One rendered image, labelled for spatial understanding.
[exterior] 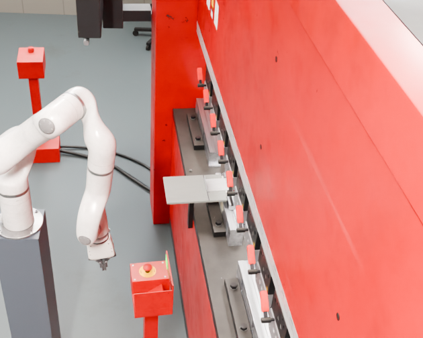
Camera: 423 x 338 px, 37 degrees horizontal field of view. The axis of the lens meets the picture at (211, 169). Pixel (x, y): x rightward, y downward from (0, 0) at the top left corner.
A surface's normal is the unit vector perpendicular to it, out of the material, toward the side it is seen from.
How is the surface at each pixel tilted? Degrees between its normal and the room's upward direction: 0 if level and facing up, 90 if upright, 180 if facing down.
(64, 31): 0
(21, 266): 90
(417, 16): 0
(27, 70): 90
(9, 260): 90
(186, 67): 90
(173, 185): 0
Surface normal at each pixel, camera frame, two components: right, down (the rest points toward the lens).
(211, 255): 0.07, -0.79
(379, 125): -0.99, 0.04
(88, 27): 0.10, 0.62
